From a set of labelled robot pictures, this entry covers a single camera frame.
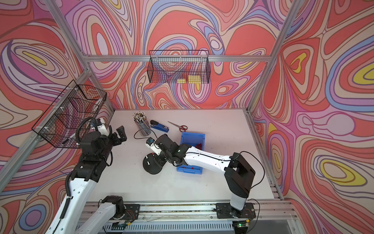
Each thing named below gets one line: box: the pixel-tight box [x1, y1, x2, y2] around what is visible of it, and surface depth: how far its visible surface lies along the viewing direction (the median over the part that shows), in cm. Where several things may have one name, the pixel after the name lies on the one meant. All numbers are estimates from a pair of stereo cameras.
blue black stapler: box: [149, 119, 170, 133], surface depth 107 cm
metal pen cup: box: [132, 111, 152, 137], surface depth 95 cm
